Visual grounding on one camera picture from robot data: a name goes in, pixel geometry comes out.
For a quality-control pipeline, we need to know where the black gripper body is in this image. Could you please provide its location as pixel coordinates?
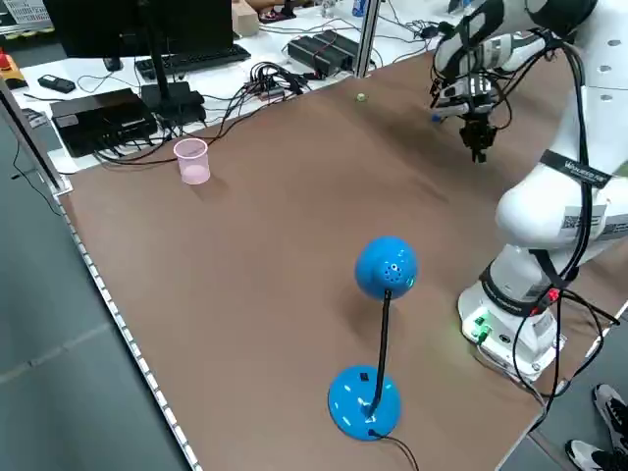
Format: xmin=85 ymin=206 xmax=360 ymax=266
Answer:
xmin=460 ymin=111 xmax=497 ymax=144

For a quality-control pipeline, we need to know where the blue desk lamp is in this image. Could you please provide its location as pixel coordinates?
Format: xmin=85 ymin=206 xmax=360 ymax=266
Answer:
xmin=327 ymin=235 xmax=420 ymax=443

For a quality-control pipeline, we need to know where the black finned power supply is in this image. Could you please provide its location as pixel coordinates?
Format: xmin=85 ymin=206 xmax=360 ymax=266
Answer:
xmin=313 ymin=28 xmax=363 ymax=68
xmin=287 ymin=34 xmax=352 ymax=79

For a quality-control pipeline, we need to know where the brown cardboard box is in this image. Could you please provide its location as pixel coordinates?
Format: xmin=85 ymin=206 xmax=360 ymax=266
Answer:
xmin=230 ymin=0 xmax=260 ymax=39

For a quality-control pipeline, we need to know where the pink plastic cup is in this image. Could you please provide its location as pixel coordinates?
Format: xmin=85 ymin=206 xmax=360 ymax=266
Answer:
xmin=173 ymin=137 xmax=212 ymax=186

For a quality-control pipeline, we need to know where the black keyboard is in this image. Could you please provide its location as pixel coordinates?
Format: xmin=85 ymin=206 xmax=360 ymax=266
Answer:
xmin=134 ymin=43 xmax=252 ymax=76

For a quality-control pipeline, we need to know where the person's foot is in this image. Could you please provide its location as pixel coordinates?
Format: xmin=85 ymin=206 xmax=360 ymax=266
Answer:
xmin=592 ymin=383 xmax=628 ymax=455
xmin=563 ymin=439 xmax=628 ymax=471

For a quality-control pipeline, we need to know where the black computer monitor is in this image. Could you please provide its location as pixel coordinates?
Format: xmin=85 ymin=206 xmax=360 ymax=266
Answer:
xmin=42 ymin=0 xmax=235 ymax=123

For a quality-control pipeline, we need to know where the flat black electronics box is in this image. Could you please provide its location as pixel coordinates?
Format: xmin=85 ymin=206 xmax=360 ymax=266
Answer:
xmin=50 ymin=87 xmax=159 ymax=159

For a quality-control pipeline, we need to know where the small black handheld device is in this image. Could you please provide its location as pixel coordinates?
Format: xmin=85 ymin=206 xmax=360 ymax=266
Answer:
xmin=37 ymin=74 xmax=78 ymax=94

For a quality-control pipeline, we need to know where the red emergency stop button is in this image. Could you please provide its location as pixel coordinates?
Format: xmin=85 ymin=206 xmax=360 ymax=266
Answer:
xmin=0 ymin=47 xmax=29 ymax=90

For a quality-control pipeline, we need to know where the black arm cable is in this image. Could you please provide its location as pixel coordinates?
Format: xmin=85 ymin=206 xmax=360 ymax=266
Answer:
xmin=504 ymin=26 xmax=620 ymax=398

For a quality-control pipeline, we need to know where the aluminium frame post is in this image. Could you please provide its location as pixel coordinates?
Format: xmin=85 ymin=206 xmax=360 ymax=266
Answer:
xmin=0 ymin=76 xmax=74 ymax=198
xmin=352 ymin=0 xmax=383 ymax=79

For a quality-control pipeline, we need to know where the tangled black cable bundle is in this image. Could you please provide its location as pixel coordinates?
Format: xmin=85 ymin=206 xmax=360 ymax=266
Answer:
xmin=242 ymin=61 xmax=315 ymax=103

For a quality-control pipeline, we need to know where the black lamp cable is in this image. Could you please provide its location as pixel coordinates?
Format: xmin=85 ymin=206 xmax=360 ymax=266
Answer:
xmin=367 ymin=428 xmax=422 ymax=471

